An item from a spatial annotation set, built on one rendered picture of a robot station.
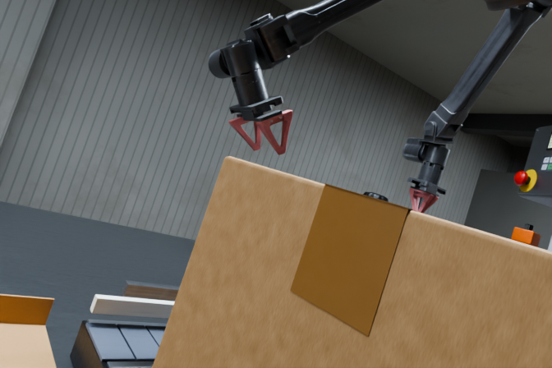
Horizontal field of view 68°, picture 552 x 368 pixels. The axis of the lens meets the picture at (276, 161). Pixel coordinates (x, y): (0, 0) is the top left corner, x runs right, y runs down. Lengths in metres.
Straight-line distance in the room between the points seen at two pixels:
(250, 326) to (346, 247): 0.08
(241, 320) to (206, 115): 3.32
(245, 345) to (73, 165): 3.16
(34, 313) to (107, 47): 2.87
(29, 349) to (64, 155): 2.81
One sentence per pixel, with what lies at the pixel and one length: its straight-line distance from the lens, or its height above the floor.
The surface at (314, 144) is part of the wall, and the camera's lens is 4.06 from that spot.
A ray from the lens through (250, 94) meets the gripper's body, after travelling 0.73.
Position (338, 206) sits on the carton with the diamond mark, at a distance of 0.21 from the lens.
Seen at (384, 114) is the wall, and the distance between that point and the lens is 4.63.
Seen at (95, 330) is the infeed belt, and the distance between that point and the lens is 0.56.
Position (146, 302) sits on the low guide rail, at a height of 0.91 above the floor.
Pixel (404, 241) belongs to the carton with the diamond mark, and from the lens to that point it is 0.19.
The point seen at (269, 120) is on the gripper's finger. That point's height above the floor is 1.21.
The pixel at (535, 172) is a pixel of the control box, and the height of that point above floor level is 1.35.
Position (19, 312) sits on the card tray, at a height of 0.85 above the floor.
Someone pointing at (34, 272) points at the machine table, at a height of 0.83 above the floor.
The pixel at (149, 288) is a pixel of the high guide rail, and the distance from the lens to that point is 0.49.
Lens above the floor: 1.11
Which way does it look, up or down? 3 degrees up
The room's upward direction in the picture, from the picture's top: 19 degrees clockwise
